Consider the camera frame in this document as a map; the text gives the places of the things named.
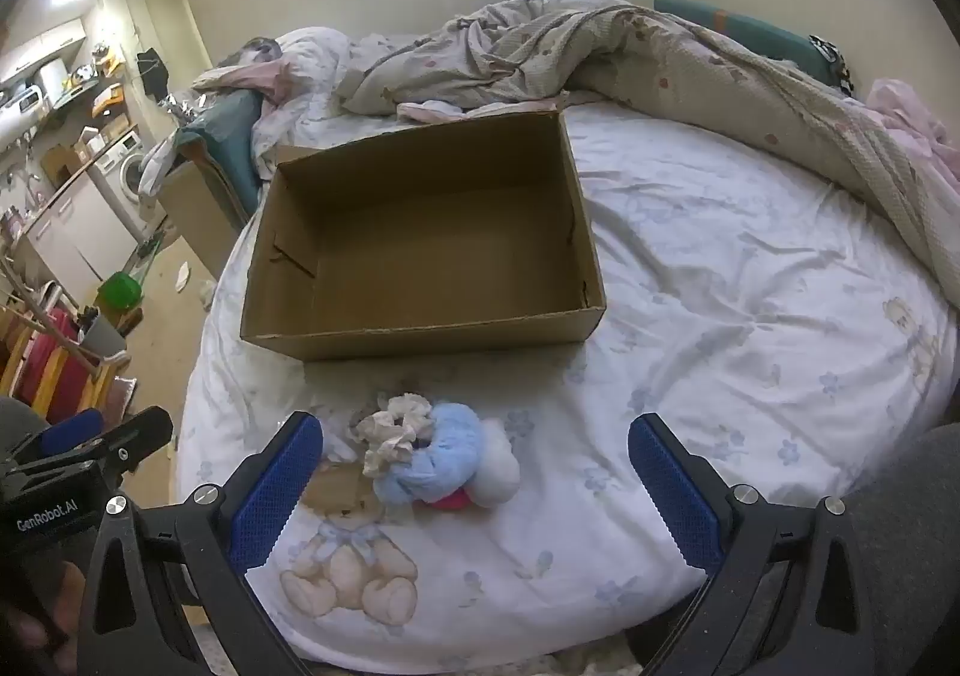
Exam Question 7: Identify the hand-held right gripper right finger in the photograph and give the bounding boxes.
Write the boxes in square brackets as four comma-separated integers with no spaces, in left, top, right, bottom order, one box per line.
[627,413,876,676]

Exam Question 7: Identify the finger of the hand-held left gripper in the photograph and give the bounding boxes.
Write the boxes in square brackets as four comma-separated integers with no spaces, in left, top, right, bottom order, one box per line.
[39,409,106,458]
[15,406,175,493]

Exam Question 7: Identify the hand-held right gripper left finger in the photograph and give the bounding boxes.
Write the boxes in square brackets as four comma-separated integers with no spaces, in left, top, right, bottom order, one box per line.
[77,412,325,676]

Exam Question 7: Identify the cream ruffled scrunchie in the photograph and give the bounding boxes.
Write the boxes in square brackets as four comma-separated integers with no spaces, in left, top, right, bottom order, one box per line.
[354,392,434,478]

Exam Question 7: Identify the light blue plush scrunchie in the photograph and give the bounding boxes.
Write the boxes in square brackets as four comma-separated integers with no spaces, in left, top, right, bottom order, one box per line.
[373,402,496,506]

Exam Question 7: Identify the white plush scrunchie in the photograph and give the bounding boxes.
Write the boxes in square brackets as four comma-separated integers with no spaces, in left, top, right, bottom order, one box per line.
[469,417,521,508]

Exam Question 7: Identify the brown cardboard box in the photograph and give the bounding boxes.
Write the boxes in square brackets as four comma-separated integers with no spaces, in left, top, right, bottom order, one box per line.
[240,107,607,363]

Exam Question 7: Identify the person's left hand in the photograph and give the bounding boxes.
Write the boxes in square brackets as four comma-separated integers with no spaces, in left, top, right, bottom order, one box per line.
[0,560,87,673]

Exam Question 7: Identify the red suitcase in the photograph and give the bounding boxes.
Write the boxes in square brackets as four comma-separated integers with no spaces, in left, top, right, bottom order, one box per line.
[15,307,98,426]

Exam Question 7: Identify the grey plastic container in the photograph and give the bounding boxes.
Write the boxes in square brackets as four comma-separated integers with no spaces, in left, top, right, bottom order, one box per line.
[79,316,127,363]

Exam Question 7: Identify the wooden rack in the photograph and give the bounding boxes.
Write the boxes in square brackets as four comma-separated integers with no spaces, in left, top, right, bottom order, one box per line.
[0,256,132,422]

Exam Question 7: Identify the green plastic bucket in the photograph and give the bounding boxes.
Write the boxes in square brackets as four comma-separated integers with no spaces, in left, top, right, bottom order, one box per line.
[97,271,143,311]

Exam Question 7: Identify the white bear print bed sheet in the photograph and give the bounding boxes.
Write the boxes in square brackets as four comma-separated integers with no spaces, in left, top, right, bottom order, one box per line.
[176,98,960,673]

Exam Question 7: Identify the white kitchen cabinet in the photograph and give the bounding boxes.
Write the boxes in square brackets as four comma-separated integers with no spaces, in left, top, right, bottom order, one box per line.
[19,177,140,287]

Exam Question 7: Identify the wooden bedside cabinet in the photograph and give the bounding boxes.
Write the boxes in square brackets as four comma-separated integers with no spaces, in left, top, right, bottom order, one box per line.
[159,154,248,279]

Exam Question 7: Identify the person's grey trouser leg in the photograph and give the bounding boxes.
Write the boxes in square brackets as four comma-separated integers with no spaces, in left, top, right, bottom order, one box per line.
[844,421,960,676]

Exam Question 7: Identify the white washing machine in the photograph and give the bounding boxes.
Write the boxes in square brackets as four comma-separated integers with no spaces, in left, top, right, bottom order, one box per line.
[97,131,162,234]

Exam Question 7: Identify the teal cloth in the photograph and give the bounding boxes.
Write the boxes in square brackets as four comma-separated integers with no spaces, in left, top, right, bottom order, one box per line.
[176,92,263,216]

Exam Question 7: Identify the black hanging bag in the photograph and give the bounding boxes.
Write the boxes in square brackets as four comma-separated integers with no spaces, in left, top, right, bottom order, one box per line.
[136,47,175,99]

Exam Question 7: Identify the pink pillow cloth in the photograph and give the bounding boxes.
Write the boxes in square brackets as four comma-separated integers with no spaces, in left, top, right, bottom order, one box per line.
[193,59,292,105]

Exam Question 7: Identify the white floral pillow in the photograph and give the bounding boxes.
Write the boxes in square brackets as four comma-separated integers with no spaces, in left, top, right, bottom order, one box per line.
[251,26,391,178]

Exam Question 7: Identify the pink white garment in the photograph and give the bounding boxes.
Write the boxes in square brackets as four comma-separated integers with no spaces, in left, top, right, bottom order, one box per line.
[396,100,470,124]

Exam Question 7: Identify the beige floral quilt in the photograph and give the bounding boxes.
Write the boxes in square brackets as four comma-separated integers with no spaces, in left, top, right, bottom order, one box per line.
[334,0,960,309]

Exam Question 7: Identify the light pink cloth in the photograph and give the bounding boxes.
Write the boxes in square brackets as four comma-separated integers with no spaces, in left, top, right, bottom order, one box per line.
[866,77,960,189]

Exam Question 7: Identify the black white patterned cloth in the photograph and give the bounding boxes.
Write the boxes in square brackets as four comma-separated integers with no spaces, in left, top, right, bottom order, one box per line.
[808,34,856,98]

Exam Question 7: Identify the teal headboard pad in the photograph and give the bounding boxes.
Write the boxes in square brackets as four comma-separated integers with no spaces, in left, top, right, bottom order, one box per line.
[652,0,841,88]

